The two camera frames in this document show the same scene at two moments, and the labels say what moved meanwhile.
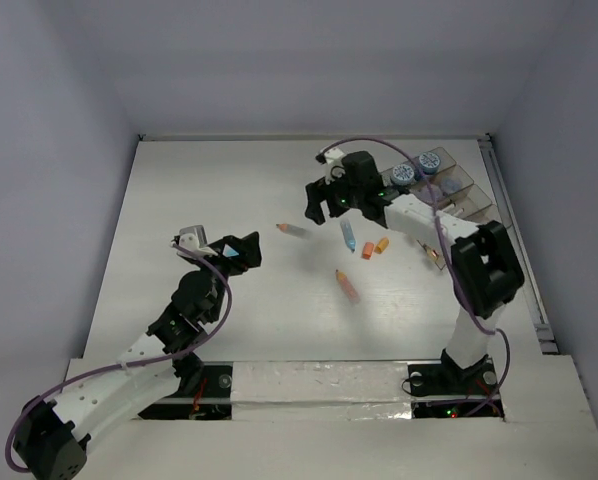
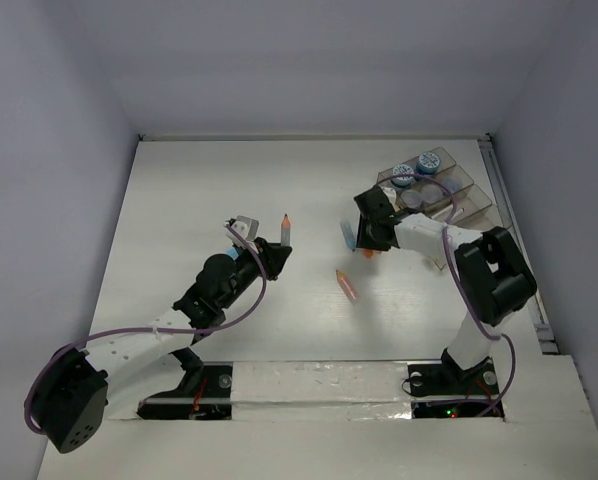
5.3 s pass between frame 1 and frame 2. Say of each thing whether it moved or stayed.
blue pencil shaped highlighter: stayed
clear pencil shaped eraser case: moved
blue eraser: stayed
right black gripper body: moved
